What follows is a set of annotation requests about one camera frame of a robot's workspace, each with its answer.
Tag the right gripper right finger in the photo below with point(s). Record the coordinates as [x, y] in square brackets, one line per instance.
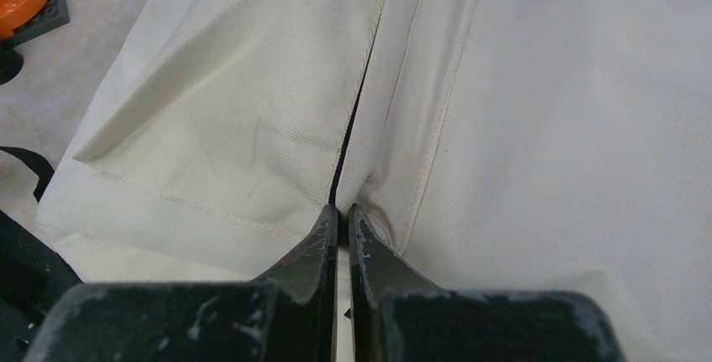
[399, 315]

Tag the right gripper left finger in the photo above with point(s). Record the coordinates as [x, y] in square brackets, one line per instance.
[287, 313]

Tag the beige canvas backpack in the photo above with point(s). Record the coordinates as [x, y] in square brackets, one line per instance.
[533, 145]

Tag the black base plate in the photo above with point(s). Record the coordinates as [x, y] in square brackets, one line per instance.
[33, 279]

